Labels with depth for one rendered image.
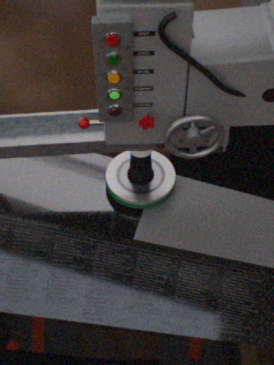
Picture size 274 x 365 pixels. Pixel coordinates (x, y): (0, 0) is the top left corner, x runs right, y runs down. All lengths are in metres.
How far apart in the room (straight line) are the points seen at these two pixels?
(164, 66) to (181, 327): 0.79
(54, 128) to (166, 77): 0.45
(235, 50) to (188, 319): 0.78
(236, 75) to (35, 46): 2.40
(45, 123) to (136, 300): 0.58
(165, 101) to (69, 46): 2.26
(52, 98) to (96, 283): 1.73
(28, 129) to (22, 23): 2.22
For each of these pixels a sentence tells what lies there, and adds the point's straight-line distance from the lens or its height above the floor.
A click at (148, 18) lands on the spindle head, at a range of 1.18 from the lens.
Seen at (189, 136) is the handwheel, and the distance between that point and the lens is 1.35.
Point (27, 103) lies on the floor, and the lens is 3.21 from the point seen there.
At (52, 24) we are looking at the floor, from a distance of 3.76.
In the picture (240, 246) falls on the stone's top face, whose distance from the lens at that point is 1.64.
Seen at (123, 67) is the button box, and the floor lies 1.38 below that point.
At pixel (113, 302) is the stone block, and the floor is 0.66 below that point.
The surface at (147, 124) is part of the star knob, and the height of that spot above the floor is 1.22.
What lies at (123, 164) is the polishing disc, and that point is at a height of 0.85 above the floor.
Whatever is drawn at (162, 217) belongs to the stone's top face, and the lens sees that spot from 1.67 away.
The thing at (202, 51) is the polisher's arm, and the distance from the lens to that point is 1.31.
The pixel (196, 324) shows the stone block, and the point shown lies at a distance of 1.67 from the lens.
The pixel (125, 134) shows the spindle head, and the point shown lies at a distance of 1.41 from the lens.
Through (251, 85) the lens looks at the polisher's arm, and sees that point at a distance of 1.35.
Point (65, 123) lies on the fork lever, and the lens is 1.61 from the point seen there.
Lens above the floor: 2.17
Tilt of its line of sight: 52 degrees down
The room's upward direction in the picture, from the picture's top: straight up
